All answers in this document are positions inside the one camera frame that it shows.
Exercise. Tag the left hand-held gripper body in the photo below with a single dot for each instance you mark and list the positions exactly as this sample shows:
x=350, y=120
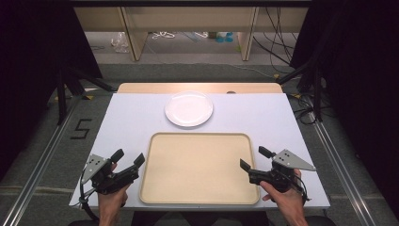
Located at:
x=103, y=179

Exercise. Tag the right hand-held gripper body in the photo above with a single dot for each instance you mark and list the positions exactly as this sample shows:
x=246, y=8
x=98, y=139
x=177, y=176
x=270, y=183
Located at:
x=282, y=171

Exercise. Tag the person's left hand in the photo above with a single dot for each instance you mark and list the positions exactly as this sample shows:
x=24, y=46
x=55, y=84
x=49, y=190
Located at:
x=113, y=197

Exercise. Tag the person's right hand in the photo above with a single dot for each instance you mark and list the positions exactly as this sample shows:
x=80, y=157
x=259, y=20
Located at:
x=284, y=197

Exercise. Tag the white table cover board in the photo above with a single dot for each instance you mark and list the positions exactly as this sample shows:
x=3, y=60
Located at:
x=131, y=119

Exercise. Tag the beige rectangular tray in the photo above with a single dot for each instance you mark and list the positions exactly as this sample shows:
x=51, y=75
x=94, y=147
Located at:
x=197, y=169

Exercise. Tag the yellow tape piece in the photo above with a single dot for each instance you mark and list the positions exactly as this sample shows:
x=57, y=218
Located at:
x=276, y=76
x=88, y=97

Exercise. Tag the person's dark-clothed legs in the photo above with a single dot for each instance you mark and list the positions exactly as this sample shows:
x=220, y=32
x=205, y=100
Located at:
x=200, y=219

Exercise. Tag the white round plate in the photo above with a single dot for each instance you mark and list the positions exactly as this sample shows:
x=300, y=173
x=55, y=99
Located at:
x=188, y=109

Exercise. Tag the black metal stand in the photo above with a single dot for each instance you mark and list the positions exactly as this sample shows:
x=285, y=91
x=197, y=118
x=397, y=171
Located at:
x=62, y=94
x=317, y=94

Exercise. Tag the light wooden table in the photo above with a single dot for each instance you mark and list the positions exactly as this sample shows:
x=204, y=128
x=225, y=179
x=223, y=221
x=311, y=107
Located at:
x=175, y=88

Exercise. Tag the clear plastic bag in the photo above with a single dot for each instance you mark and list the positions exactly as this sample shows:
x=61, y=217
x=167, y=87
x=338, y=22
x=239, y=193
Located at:
x=120, y=42

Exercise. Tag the black curtain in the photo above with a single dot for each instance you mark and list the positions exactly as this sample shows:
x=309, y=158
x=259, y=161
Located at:
x=34, y=62
x=360, y=78

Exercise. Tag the blue plastic objects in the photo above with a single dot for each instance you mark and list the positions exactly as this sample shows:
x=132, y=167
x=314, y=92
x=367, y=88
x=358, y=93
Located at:
x=225, y=37

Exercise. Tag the light wooden bench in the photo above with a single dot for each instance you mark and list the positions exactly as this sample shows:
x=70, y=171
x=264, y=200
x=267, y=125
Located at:
x=188, y=17

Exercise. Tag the silver floor rail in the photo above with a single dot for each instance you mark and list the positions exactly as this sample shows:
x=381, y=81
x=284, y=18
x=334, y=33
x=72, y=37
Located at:
x=37, y=169
x=342, y=166

